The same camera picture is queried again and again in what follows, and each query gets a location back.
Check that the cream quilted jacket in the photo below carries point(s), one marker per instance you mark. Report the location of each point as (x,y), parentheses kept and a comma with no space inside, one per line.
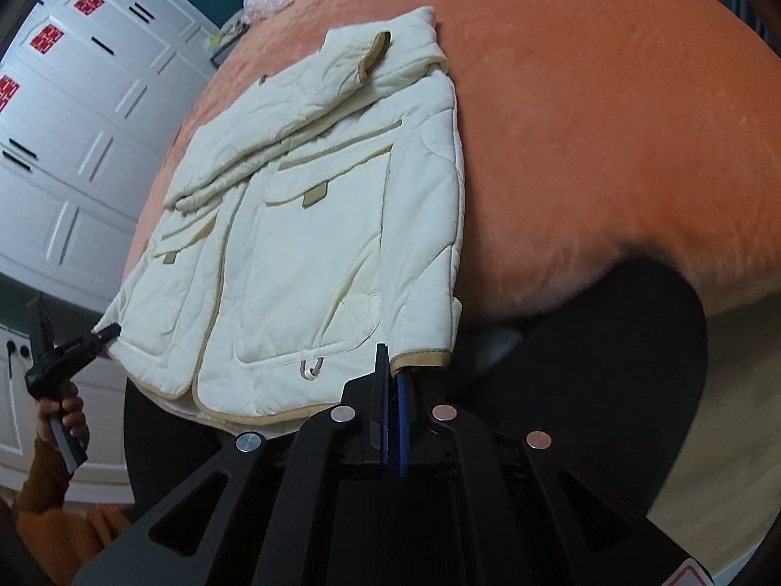
(305,287)

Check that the person's orange top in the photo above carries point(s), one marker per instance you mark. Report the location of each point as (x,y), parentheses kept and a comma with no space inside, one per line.
(67,543)

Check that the dark nightstand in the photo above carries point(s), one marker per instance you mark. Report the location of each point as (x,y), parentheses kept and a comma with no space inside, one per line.
(223,55)

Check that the grey padded bed frame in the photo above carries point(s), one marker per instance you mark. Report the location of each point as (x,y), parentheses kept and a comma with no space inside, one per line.
(640,378)

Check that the white panelled cabinet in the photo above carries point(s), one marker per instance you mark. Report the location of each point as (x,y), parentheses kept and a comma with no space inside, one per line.
(91,427)

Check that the white panelled wardrobe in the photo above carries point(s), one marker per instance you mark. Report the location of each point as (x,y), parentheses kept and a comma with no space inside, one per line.
(79,165)

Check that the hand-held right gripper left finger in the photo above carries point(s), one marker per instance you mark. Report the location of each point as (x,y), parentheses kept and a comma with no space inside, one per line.
(383,415)

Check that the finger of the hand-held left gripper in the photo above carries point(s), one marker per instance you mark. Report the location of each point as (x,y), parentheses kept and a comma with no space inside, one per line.
(39,332)
(97,339)

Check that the orange plush blanket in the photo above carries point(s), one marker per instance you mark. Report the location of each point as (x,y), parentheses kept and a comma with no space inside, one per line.
(579,134)

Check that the person's left forearm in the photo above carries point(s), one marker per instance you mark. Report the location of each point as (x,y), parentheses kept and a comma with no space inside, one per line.
(43,476)

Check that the yellowish cloth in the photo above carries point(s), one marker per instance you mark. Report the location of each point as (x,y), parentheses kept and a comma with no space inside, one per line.
(224,33)

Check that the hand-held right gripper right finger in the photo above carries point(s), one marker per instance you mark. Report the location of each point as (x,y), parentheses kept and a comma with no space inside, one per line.
(404,427)

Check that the person's left hand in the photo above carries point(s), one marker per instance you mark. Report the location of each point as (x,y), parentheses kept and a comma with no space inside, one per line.
(76,409)

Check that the red paper cutout decoration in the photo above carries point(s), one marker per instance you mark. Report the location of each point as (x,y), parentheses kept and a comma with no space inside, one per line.
(87,4)
(46,38)
(6,93)

